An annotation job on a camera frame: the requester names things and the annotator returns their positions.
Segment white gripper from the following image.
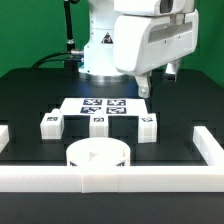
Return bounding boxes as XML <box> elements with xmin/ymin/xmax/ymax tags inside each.
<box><xmin>113</xmin><ymin>10</ymin><xmax>198</xmax><ymax>99</ymax></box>

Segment white round stool seat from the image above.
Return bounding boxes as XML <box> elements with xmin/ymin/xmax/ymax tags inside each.
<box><xmin>66</xmin><ymin>137</ymin><xmax>130</xmax><ymax>167</ymax></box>

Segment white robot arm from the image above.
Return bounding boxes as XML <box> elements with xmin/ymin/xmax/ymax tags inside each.
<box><xmin>79</xmin><ymin>0</ymin><xmax>199</xmax><ymax>98</ymax></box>

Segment white U-shaped fence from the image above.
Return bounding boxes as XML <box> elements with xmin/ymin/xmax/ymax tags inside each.
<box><xmin>0</xmin><ymin>126</ymin><xmax>224</xmax><ymax>193</ymax></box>

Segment white marker base plate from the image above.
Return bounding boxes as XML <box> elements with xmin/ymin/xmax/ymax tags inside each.
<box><xmin>60</xmin><ymin>98</ymin><xmax>148</xmax><ymax>116</ymax></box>

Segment black cables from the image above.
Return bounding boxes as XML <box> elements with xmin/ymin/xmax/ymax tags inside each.
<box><xmin>31</xmin><ymin>49</ymin><xmax>84</xmax><ymax>70</ymax></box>

